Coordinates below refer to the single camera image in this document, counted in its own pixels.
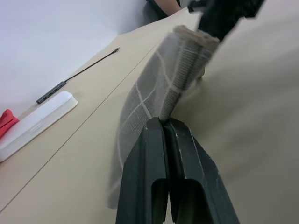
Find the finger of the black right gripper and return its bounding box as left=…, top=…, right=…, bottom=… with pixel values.
left=197, top=8, right=242, bottom=43

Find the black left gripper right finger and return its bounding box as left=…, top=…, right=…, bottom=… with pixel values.
left=163, top=117, right=241, bottom=224

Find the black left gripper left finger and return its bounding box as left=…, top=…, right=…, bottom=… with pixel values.
left=115, top=117, right=171, bottom=224

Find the grey plaid pouch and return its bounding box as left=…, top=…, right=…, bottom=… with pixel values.
left=106, top=24, right=221, bottom=210

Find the person's dark garment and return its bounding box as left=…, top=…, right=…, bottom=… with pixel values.
left=143, top=0, right=169, bottom=19

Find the white plastic tray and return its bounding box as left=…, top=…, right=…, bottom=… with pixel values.
left=0, top=91, right=78, bottom=163

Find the red plastic object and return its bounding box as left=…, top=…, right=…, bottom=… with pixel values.
left=0, top=108, right=20, bottom=141

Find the grey USB hub with cable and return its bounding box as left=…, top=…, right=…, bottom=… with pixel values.
left=36, top=47, right=121, bottom=105

